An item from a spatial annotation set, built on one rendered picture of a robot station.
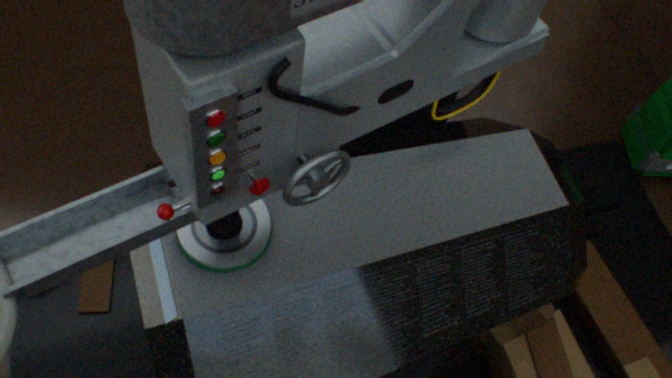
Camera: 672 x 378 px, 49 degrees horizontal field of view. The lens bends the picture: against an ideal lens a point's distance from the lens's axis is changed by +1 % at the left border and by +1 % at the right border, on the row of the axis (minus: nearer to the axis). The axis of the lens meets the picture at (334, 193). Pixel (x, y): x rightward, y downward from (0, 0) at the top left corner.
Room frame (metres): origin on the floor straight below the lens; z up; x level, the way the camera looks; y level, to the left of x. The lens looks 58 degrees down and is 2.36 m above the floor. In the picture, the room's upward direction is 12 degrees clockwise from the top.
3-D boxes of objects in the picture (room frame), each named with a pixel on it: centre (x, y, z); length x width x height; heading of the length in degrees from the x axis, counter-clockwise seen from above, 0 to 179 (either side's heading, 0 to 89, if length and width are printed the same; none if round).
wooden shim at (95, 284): (0.93, 0.73, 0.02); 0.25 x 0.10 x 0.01; 14
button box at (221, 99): (0.64, 0.21, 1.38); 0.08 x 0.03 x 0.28; 133
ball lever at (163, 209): (0.63, 0.28, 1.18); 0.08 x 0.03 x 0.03; 133
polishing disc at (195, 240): (0.77, 0.23, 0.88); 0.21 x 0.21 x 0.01
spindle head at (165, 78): (0.83, 0.17, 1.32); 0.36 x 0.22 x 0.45; 133
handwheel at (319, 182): (0.77, 0.06, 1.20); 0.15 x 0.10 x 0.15; 133
